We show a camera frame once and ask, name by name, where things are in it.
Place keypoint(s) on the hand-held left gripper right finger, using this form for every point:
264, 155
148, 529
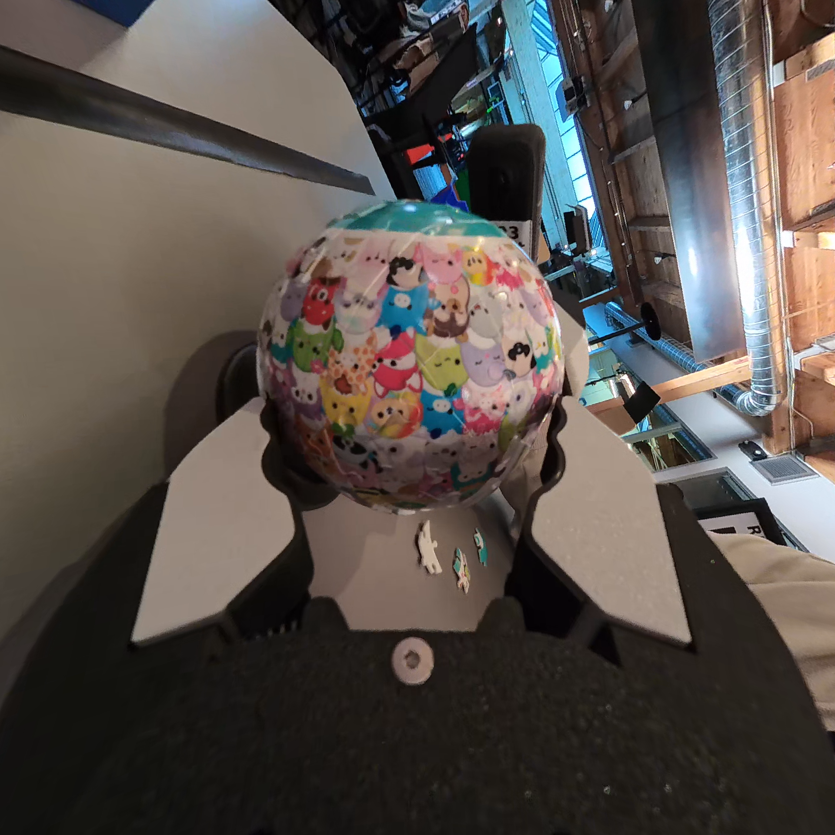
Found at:
613, 548

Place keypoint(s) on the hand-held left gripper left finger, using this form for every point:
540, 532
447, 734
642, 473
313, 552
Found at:
209, 541

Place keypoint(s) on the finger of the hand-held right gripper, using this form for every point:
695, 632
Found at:
575, 352

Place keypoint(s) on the colourful puzzle ball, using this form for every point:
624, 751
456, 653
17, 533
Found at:
411, 359

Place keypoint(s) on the teal puzzle piece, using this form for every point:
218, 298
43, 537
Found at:
481, 548

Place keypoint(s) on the colourful puzzle piece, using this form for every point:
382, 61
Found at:
462, 571

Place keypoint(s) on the black ball stand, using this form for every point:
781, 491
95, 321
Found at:
238, 385

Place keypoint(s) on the white puzzle piece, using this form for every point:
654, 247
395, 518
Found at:
429, 551

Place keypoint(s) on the puzzle box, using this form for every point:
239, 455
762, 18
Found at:
124, 10

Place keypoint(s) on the blue plastic bin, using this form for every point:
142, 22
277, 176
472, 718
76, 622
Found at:
450, 196

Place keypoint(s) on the black round disc on rod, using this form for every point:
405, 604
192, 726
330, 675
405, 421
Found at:
650, 319

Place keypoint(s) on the black framed sign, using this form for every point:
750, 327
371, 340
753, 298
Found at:
737, 522

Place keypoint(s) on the person's beige sweatshirt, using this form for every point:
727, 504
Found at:
783, 600

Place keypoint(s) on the dark steel column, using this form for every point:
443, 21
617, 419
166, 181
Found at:
691, 163

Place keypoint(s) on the ceiling vent grille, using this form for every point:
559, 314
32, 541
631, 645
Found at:
783, 468

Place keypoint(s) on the silver ventilation duct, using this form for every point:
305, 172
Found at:
678, 355
750, 196

